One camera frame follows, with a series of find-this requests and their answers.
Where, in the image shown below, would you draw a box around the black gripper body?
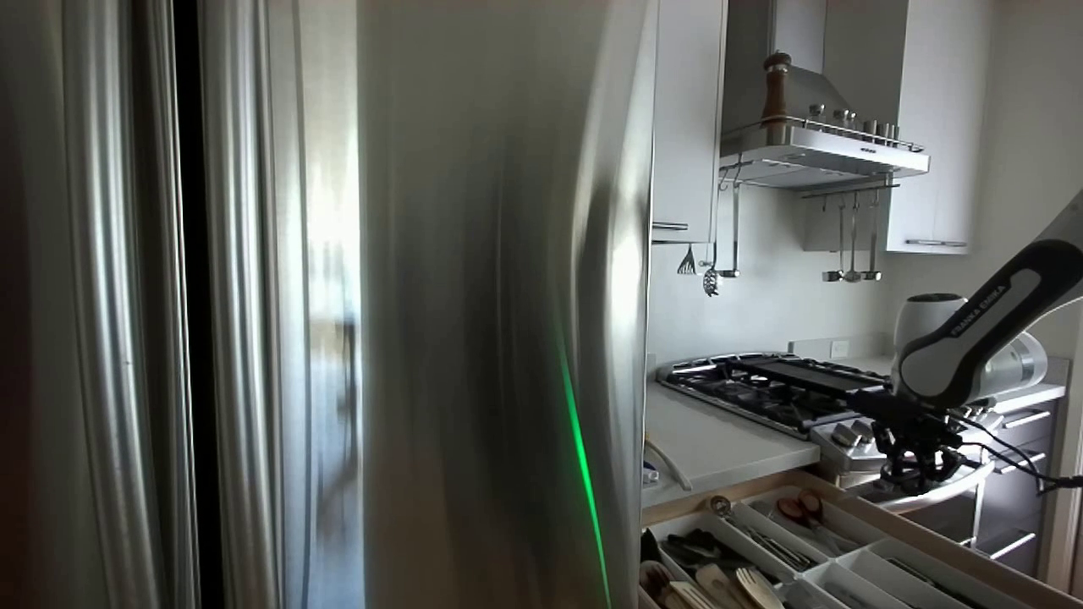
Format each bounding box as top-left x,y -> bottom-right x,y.
860,393 -> 963,486

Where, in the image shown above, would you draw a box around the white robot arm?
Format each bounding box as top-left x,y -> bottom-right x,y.
852,193 -> 1083,482

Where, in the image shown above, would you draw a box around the wooden kitchen drawer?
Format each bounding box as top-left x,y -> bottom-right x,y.
640,472 -> 1083,609

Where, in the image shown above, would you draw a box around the white drawer organizer tray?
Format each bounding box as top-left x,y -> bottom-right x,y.
641,486 -> 1013,609

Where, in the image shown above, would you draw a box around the black gas stove top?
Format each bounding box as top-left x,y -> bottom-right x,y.
653,352 -> 888,436

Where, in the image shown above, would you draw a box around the white upper cabinet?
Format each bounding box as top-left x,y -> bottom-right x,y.
887,0 -> 995,253

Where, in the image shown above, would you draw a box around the wooden pepper mill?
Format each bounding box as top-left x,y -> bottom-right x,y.
761,51 -> 791,145

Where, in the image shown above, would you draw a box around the stainless steel range hood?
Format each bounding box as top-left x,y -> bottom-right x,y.
720,0 -> 929,188

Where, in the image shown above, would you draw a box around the stainless steel refrigerator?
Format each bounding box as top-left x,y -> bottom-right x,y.
0,0 -> 658,609

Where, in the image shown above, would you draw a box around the orange handled scissors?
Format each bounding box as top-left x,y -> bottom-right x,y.
773,490 -> 822,528

